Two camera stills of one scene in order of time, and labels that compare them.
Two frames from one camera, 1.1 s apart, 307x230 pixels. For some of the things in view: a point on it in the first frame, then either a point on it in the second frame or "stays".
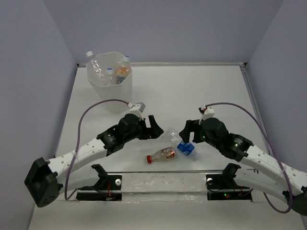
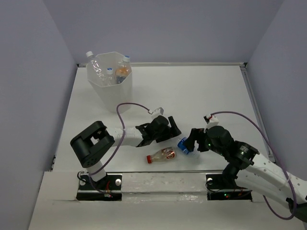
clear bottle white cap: (109, 78) stays
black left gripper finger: (155, 131) to (174, 131)
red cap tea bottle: (166, 154) stays
